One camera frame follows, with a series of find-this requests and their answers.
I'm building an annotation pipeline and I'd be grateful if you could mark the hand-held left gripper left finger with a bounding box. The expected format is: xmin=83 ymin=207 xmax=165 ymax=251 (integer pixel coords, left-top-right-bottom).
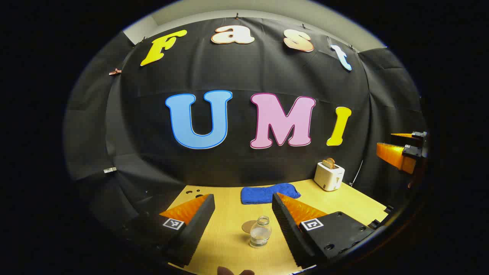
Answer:
xmin=126 ymin=194 xmax=215 ymax=268

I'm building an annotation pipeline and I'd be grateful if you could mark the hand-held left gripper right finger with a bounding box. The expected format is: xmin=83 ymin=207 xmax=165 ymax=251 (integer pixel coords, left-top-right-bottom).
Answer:
xmin=272 ymin=192 xmax=377 ymax=270

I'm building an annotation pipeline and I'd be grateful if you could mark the clear plastic water bottle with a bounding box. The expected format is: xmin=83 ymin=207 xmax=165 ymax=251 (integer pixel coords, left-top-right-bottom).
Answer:
xmin=250 ymin=216 xmax=272 ymax=249

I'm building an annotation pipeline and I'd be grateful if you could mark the blue folded towel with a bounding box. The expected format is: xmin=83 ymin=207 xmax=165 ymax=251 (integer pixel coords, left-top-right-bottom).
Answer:
xmin=241 ymin=183 xmax=301 ymax=205

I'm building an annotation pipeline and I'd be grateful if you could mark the white toaster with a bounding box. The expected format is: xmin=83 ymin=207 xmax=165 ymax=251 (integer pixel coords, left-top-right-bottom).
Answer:
xmin=314 ymin=162 xmax=345 ymax=191

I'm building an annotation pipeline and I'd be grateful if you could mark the black backdrop cloth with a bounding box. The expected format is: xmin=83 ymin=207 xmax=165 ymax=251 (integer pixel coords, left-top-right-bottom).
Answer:
xmin=63 ymin=17 xmax=426 ymax=245

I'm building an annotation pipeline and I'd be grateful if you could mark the toaster power cable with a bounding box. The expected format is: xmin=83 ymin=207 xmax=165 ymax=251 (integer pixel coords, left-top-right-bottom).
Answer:
xmin=350 ymin=160 xmax=363 ymax=187

